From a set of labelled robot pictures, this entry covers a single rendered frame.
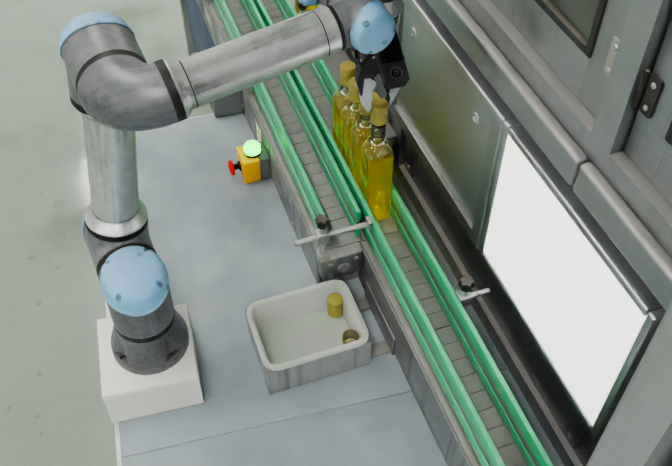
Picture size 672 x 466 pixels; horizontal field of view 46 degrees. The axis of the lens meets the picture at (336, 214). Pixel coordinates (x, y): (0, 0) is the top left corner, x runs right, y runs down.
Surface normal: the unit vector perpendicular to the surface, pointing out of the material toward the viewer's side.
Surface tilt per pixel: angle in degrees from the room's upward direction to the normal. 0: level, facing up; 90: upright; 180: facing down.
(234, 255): 0
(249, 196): 0
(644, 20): 90
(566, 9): 90
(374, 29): 91
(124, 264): 9
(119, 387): 2
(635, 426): 90
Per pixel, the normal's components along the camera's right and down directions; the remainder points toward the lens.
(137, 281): 0.08, -0.58
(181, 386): 0.25, 0.72
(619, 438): -0.94, 0.25
